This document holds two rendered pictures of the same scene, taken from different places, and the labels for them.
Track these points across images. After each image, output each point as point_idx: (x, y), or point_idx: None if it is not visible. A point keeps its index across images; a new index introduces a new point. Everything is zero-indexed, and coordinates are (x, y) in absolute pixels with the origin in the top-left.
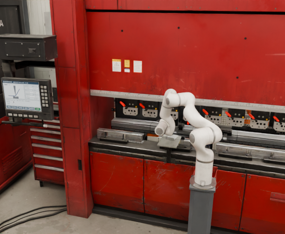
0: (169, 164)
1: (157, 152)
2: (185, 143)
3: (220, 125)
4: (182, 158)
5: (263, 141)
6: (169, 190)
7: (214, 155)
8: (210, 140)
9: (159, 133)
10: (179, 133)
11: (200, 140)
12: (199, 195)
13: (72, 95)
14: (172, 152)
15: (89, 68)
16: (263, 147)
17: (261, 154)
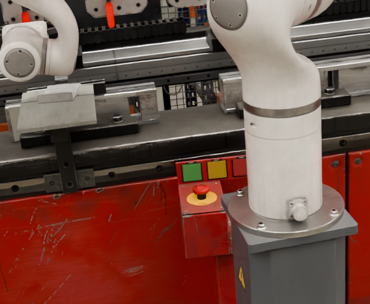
0: (75, 198)
1: (19, 162)
2: (112, 104)
3: (197, 28)
4: (118, 159)
5: (349, 43)
6: (94, 292)
7: (226, 121)
8: (308, 1)
9: (21, 69)
10: (72, 82)
11: (275, 2)
12: (293, 266)
13: None
14: (78, 150)
15: None
16: None
17: None
